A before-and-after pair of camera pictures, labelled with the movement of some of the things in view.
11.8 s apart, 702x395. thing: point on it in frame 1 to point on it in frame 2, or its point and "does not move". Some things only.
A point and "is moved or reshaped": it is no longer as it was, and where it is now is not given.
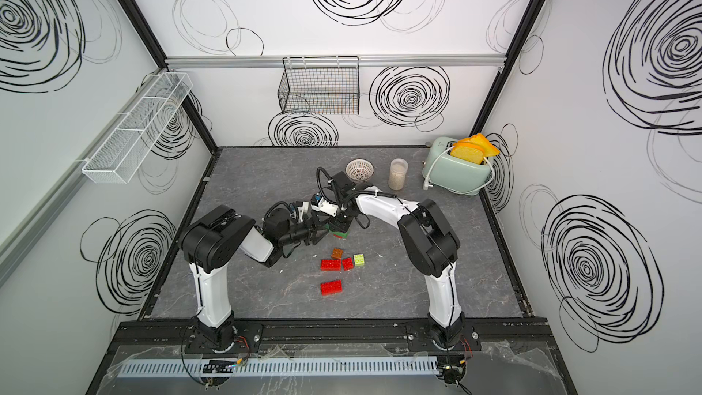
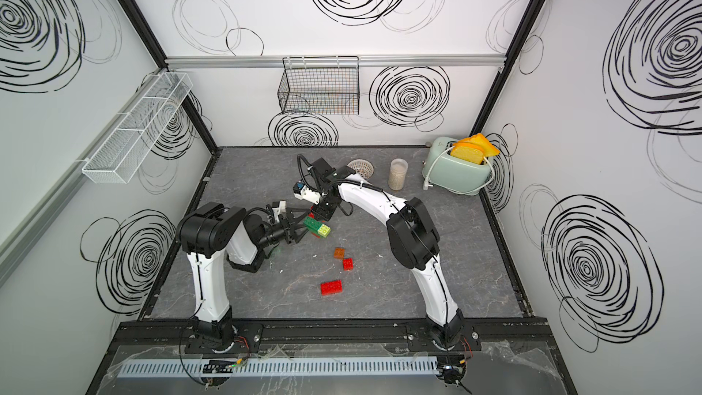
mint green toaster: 460,176 does not move
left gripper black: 311,231 to 289,233
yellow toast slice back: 480,141 does not move
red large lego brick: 331,287 does not move
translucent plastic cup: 398,170 does not move
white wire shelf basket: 126,148 does not move
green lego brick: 338,233 is moved or reshaped
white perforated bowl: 359,169 does not move
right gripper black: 338,226 to 325,216
